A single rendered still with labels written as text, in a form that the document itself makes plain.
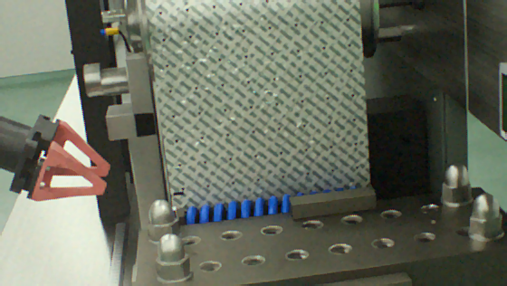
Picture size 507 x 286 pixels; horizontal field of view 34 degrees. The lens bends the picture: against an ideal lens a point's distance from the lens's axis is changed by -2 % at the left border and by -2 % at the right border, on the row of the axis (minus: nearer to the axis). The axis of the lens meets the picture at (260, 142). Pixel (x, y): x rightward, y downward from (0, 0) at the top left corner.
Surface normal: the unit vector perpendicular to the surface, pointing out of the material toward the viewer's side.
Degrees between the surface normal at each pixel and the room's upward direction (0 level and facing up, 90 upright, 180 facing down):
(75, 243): 0
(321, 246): 0
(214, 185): 90
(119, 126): 90
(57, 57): 90
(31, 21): 90
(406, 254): 0
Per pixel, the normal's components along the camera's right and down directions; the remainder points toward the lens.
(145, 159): 0.11, 0.30
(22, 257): -0.09, -0.95
